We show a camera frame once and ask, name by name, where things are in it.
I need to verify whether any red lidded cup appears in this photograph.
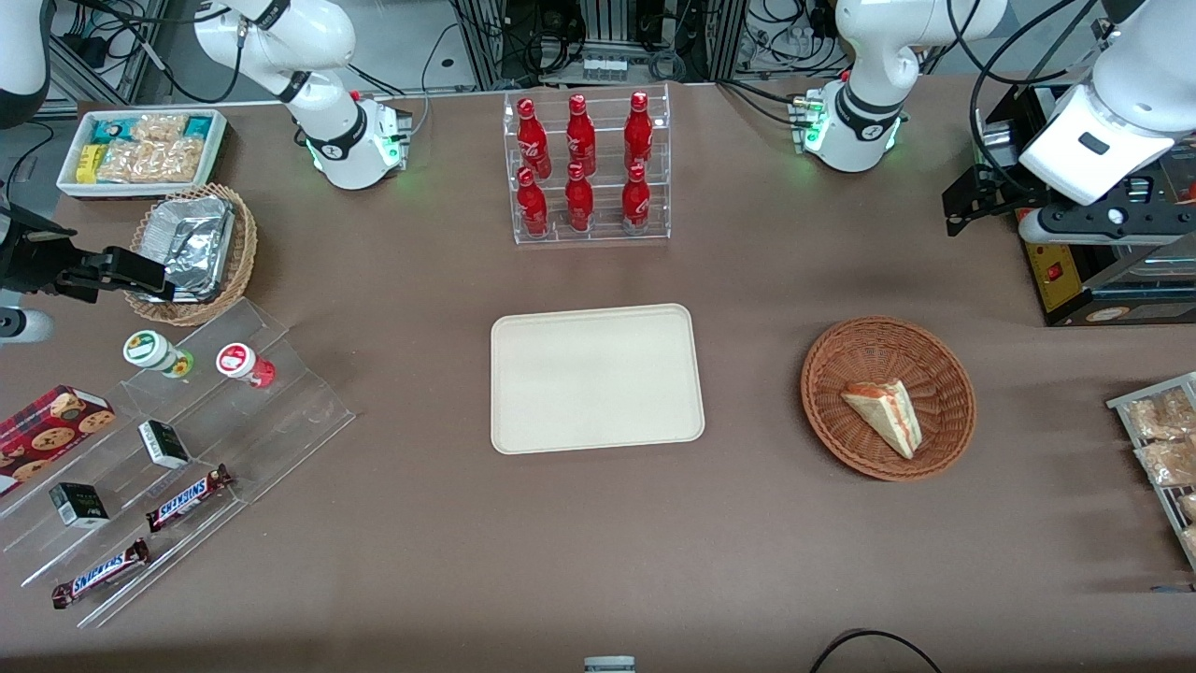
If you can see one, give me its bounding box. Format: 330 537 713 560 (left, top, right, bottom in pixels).
215 342 278 391

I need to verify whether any Snickers bar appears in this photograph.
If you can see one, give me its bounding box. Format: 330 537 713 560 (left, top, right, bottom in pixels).
144 464 235 535
50 537 152 611

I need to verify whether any black food warmer machine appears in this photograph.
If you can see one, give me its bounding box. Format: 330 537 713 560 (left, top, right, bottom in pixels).
972 79 1196 329

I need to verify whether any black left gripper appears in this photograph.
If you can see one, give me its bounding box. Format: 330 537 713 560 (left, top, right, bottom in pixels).
942 161 1044 237

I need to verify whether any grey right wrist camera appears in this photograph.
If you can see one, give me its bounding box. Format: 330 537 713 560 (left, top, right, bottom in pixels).
0 308 55 346

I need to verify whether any black cable loop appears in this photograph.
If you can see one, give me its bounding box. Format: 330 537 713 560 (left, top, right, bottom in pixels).
808 629 946 673

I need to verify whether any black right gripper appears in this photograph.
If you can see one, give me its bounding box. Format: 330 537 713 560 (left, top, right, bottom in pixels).
0 208 180 306

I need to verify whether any grey wire tray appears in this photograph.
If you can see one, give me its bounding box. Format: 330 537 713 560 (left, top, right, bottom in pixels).
1105 371 1196 573

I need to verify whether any red cookie box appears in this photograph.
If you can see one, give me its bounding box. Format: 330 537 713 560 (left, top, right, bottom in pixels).
0 384 118 497

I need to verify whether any red cola bottle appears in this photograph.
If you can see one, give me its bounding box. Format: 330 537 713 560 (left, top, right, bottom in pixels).
565 93 598 177
563 162 596 234
516 97 553 179
620 163 652 236
515 166 551 238
623 90 655 171

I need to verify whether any cream plastic tray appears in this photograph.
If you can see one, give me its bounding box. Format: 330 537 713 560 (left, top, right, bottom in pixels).
490 302 706 457

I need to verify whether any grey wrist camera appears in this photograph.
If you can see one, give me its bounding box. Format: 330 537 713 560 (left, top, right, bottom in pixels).
1018 203 1196 248
0 308 55 346

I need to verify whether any clear bag of snacks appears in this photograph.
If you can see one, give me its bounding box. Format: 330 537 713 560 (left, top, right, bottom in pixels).
1134 437 1196 488
1125 387 1196 443

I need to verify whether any white rectangular plastic bin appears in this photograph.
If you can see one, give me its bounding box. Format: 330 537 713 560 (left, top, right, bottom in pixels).
55 107 229 202

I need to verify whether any triangular sandwich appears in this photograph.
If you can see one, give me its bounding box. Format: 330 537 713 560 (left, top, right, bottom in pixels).
840 378 925 462

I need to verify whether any clear acrylic bottle rack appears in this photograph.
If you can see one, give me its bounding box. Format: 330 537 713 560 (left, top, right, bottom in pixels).
502 83 673 247

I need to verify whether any clear acrylic stepped shelf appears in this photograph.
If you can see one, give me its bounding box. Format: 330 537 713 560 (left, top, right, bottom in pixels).
0 296 358 630

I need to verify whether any silver foil containers stack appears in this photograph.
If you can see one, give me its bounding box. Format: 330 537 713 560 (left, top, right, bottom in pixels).
139 195 236 303

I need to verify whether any clear bag of crackers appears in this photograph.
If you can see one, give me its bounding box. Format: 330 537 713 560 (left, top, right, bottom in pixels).
96 112 204 185

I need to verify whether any green lidded cup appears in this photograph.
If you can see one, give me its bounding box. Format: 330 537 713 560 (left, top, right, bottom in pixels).
121 329 196 380

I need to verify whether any small dark carton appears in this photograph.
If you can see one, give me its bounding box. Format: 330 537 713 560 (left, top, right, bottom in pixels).
137 419 192 471
48 481 111 531

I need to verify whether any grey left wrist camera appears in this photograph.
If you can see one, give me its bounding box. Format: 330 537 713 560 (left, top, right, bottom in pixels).
1018 203 1196 248

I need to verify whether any light tan wicker basket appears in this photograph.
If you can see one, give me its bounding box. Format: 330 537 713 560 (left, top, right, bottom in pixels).
123 182 259 328

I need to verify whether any brown round wicker basket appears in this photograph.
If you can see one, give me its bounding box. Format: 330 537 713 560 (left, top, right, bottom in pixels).
800 315 978 483

